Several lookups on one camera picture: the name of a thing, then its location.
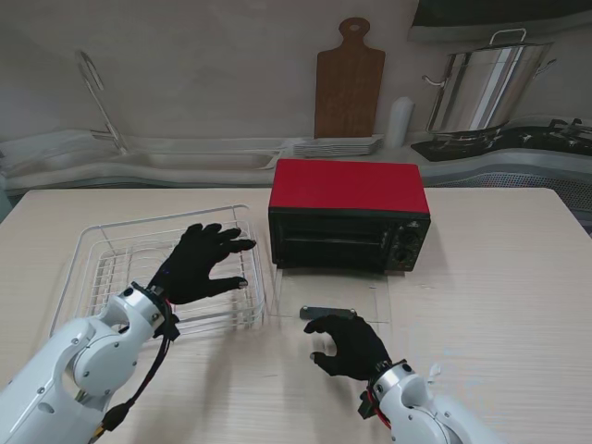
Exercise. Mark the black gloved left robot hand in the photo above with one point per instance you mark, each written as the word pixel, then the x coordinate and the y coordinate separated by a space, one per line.
pixel 189 273

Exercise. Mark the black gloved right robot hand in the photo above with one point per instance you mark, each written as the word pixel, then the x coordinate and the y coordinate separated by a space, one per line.
pixel 361 347

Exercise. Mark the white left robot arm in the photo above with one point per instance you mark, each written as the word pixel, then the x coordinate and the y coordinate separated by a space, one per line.
pixel 83 361

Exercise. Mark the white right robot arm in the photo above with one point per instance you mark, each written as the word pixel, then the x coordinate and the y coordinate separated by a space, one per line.
pixel 416 402

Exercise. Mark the black oven knob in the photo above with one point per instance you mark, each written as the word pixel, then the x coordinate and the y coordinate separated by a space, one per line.
pixel 410 238
pixel 407 257

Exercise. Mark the red black toaster oven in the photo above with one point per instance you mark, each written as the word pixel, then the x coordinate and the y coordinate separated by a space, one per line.
pixel 347 189

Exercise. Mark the steel kitchen sink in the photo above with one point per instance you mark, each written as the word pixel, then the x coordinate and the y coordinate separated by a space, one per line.
pixel 185 160

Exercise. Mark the chrome kitchen faucet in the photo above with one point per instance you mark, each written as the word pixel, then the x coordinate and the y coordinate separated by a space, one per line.
pixel 112 128

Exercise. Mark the stack of white plates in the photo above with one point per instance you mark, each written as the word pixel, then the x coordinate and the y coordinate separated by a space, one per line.
pixel 337 147

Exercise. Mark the white paper towel roll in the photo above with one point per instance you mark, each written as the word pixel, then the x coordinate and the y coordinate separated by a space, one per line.
pixel 400 122

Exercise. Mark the brown wooden cutting board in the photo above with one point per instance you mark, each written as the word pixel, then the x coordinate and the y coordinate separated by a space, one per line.
pixel 349 92

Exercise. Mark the black gas stove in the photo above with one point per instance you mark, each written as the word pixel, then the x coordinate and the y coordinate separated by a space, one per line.
pixel 532 139

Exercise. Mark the tall steel stock pot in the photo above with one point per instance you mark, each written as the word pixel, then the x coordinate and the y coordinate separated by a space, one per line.
pixel 485 88

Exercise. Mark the dark range hood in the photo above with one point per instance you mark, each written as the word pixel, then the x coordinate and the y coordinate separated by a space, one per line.
pixel 509 14

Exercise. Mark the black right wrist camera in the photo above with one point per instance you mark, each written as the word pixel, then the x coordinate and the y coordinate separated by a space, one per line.
pixel 366 407

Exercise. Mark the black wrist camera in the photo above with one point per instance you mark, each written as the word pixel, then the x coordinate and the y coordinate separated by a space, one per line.
pixel 170 330
pixel 366 407

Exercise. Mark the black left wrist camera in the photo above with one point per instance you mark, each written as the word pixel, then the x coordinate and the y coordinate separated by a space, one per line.
pixel 170 330

